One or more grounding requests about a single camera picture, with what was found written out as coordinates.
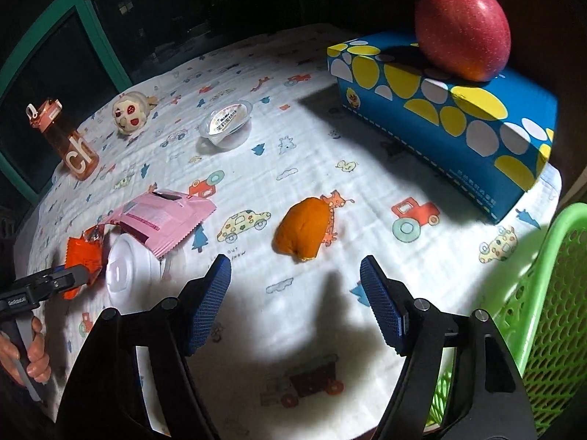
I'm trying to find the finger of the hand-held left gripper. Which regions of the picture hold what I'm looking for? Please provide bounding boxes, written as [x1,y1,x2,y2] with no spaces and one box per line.
[43,263,90,295]

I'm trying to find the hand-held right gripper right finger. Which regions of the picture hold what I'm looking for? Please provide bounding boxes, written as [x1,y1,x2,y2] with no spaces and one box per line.
[359,256,538,440]

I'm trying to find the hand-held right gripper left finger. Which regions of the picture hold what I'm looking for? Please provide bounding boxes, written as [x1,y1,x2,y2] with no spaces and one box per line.
[55,253,232,440]

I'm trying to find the orange snack wrapper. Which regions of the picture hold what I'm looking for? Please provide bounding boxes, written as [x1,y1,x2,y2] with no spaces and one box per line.
[62,224,113,301]

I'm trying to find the pink snack wrapper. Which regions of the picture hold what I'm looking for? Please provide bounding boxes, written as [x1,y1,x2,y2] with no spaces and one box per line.
[107,188,216,260]

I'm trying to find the orange peel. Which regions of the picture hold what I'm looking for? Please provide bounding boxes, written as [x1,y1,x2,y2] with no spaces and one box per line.
[274,197,338,264]

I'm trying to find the green plastic basket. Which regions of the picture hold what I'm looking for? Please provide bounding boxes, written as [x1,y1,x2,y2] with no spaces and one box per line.
[424,202,587,436]

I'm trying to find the person's left hand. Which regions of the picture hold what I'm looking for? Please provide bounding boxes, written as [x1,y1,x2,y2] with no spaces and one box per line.
[0,318,52,386]

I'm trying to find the orange plastic water bottle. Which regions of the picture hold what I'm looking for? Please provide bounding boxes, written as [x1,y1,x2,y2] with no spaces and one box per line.
[26,98,100,181]

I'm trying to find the round plush toy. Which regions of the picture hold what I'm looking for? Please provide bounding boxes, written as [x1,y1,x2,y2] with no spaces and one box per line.
[112,92,159,136]

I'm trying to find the blue dotted tissue box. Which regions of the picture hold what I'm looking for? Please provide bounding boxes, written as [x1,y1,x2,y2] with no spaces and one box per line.
[327,31,559,225]

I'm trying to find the printed white blanket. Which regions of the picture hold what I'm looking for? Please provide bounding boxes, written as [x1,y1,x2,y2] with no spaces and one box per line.
[25,23,562,440]

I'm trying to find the sealed clear jelly cup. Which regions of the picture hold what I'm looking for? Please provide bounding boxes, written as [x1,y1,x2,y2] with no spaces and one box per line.
[197,100,255,150]

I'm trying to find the red apple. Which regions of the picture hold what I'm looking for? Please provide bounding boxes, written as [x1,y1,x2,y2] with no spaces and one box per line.
[415,0,512,82]

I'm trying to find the green window frame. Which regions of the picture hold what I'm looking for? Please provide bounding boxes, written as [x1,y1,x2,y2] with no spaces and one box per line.
[0,0,134,198]

